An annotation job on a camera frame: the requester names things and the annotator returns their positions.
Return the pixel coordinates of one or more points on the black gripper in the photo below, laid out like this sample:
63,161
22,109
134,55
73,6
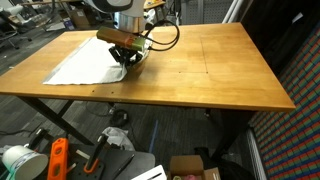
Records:
125,56

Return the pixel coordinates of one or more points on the white cloth towel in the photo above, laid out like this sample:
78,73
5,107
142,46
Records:
93,65

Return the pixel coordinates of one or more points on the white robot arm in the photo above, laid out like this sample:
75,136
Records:
128,14

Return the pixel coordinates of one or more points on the round wooden stool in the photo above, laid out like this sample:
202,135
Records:
154,11

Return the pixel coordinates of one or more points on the crumpled grey bag on floor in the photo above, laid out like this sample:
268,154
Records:
118,137

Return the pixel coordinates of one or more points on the orange black clamp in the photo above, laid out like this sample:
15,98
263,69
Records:
93,159

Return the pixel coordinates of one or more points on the black pegboard plate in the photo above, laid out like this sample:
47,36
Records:
109,159

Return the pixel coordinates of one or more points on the black office chair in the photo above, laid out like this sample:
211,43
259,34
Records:
10,29

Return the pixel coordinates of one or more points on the cardboard box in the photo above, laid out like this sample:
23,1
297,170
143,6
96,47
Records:
190,167

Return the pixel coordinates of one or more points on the orange spirit level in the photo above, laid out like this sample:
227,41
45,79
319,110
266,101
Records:
57,169

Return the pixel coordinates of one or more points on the white paper cup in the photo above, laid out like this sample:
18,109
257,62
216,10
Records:
23,163

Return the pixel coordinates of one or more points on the black table leg frame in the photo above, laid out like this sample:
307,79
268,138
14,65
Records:
56,118

